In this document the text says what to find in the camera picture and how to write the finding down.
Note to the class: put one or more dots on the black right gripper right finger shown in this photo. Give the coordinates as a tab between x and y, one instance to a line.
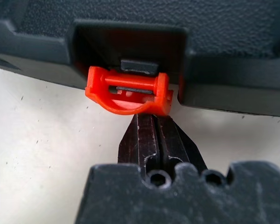
177	144

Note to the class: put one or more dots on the black plastic tool case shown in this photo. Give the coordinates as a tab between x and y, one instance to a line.
200	35

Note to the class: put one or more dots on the orange case latch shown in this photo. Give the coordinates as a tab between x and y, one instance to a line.
121	80

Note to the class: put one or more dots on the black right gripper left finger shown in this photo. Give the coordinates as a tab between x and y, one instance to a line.
144	140

